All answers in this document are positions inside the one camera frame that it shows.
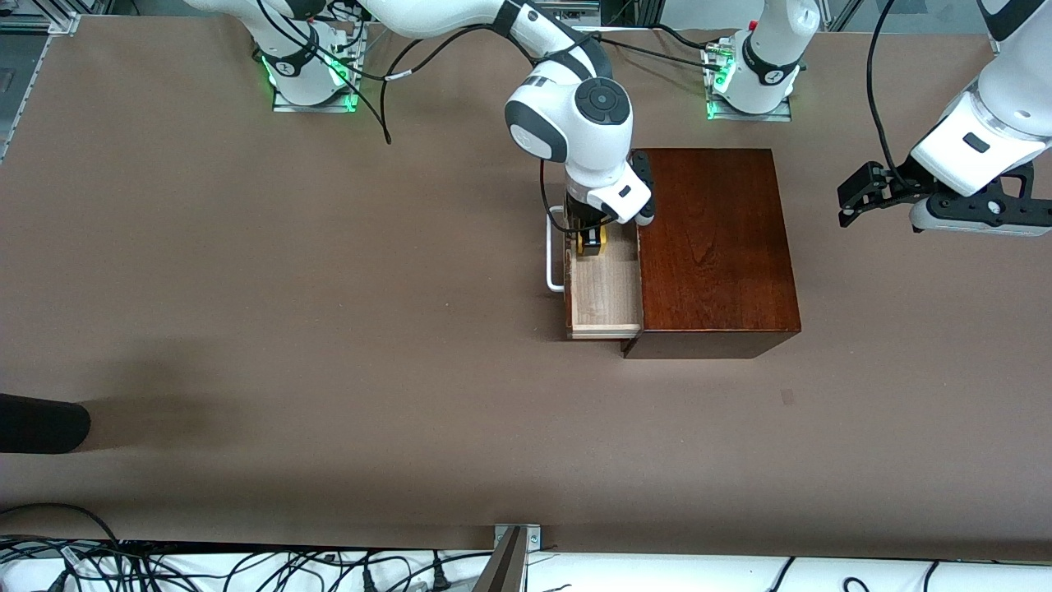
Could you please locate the wooden drawer with white handle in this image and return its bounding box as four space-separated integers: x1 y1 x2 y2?
547 158 645 341

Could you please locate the dark brown wooden cabinet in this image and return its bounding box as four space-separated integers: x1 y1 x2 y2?
622 148 803 360

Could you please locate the brown table cover sheet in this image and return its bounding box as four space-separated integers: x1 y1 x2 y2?
0 15 1052 563

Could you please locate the grey metal device box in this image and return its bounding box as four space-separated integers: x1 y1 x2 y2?
534 0 602 24

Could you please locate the dark grey slanted beam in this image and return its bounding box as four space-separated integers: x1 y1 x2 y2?
473 526 528 592

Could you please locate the black cylinder object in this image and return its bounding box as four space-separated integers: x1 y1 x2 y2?
0 393 92 455

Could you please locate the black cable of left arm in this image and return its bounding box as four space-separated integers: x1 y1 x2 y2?
865 0 909 186

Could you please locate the metal base plate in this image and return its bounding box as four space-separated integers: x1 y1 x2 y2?
704 41 795 123
271 23 362 114

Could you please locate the black cable on table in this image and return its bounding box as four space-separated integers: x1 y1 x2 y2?
588 23 728 75

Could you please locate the small metal bracket plate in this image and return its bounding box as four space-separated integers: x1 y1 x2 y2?
493 524 542 552

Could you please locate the black looped floor cable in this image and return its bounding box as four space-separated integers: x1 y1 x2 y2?
0 502 126 550

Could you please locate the aluminium frame profile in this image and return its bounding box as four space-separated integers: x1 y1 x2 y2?
0 15 80 162

